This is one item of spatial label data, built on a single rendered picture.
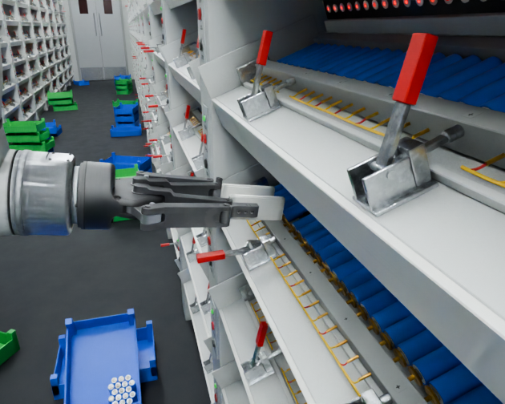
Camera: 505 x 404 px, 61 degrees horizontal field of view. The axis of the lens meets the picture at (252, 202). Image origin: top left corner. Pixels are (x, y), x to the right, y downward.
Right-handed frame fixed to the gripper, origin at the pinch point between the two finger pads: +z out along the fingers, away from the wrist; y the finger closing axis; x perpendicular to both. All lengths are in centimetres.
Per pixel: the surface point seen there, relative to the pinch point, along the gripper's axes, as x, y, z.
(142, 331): 79, 80, -4
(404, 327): 2.1, -23.0, 6.9
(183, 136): 7, 68, 2
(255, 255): 6.3, -2.1, 0.7
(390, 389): 3.8, -27.6, 3.0
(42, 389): 88, 66, -34
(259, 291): 8.5, -7.0, 0.1
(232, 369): 41.3, 16.5, 7.4
